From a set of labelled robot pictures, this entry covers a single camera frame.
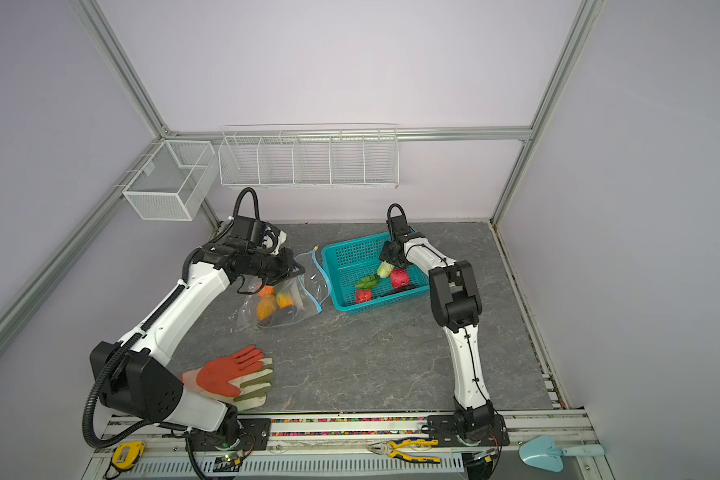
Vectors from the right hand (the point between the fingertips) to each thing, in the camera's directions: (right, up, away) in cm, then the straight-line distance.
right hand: (389, 258), depth 106 cm
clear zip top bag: (-33, -13, -15) cm, 38 cm away
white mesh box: (-72, +26, -8) cm, 77 cm away
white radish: (-2, -4, -5) cm, 7 cm away
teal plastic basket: (-14, -4, -1) cm, 14 cm away
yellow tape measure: (-65, -46, -36) cm, 87 cm away
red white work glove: (-42, -33, -24) cm, 59 cm away
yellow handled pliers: (-2, -45, -36) cm, 57 cm away
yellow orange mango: (-39, -15, -17) cm, 45 cm away
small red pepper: (-9, -11, -15) cm, 21 cm away
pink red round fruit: (+3, -6, -10) cm, 12 cm away
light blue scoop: (+35, -45, -36) cm, 68 cm away
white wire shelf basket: (-25, +34, -8) cm, 43 cm away
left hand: (-24, -3, -28) cm, 37 cm away
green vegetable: (-7, -8, -7) cm, 13 cm away
